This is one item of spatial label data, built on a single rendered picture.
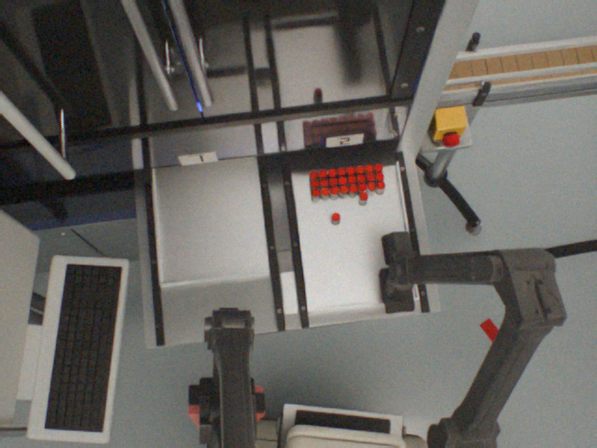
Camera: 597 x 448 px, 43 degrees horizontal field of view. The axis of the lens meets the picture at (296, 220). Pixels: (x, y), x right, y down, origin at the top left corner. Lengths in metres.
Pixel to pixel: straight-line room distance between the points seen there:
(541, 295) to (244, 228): 0.87
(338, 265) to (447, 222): 1.04
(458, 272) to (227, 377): 0.44
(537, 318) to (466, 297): 1.60
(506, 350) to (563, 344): 1.60
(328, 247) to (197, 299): 0.34
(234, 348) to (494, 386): 0.42
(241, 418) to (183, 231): 0.80
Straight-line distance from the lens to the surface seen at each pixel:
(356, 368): 2.67
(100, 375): 1.90
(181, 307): 1.82
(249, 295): 1.81
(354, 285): 1.81
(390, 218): 1.85
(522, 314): 1.15
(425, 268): 1.45
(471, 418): 1.35
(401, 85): 1.53
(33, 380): 1.98
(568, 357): 2.81
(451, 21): 1.33
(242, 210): 1.85
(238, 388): 1.19
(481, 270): 1.20
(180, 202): 1.88
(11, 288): 1.87
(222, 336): 1.27
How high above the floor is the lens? 2.66
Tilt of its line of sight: 75 degrees down
